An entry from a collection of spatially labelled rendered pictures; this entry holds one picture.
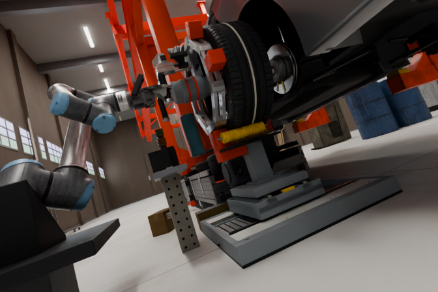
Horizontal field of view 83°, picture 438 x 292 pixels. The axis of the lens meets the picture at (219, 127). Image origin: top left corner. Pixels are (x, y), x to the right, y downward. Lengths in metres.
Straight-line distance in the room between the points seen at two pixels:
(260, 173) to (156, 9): 1.54
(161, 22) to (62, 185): 1.45
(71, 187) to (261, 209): 0.83
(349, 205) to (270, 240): 0.39
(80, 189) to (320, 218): 1.02
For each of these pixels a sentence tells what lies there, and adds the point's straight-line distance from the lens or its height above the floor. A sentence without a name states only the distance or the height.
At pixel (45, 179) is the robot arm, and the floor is 0.55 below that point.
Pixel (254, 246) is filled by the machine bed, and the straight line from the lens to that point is 1.03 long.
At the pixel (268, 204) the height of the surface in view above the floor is 0.14.
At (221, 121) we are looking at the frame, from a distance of 1.30.
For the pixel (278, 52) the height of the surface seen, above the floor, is 0.94.
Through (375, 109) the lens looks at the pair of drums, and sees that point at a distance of 5.36.
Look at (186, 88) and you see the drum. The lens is 1.39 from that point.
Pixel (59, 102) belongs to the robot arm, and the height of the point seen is 0.78.
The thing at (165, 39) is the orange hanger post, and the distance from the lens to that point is 2.11.
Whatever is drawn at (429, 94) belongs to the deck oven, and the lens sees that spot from 8.42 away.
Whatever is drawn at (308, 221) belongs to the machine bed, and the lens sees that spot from 1.13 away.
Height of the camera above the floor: 0.37
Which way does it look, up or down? 9 degrees up
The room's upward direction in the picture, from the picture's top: 19 degrees counter-clockwise
